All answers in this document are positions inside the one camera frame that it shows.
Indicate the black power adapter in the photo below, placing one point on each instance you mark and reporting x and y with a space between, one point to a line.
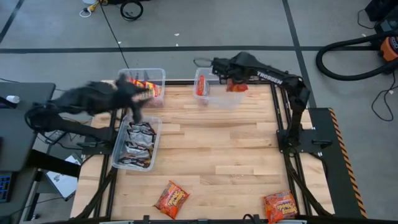
57 138

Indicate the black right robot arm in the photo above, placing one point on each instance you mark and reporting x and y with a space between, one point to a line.
273 77

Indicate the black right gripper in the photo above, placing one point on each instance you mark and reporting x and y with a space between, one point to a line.
231 70

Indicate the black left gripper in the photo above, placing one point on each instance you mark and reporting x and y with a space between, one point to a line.
130 93

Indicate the orange Saucy Noods pack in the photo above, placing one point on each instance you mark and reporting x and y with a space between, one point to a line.
237 87
171 199
201 85
280 207

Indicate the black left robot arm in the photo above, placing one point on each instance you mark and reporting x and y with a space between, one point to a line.
77 98

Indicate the white roll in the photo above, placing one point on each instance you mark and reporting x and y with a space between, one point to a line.
13 99

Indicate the black desk crossbar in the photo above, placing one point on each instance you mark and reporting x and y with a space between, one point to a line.
53 161

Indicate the white laptop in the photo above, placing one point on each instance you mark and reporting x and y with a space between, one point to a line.
62 185

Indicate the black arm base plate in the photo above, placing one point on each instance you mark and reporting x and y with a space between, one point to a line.
93 146
314 143

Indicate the black Maruchan noodle pack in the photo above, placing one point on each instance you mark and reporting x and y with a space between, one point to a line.
136 148
141 127
133 161
141 137

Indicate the black desk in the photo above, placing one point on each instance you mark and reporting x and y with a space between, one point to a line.
21 140

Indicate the small clear plastic bin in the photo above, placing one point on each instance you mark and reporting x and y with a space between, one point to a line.
158 74

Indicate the clear plastic bin with label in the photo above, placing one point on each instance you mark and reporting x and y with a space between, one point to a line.
217 99

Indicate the keyboard with blue keys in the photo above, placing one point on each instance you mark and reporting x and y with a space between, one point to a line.
4 188

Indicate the long clear plastic bin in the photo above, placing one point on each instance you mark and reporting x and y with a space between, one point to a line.
157 124

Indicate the black platform with hazard stripe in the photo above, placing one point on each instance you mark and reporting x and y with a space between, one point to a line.
335 174

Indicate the orange vacuum cleaner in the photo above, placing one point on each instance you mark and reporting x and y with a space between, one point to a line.
390 49

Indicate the black equipment case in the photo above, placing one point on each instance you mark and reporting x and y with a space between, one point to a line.
382 9

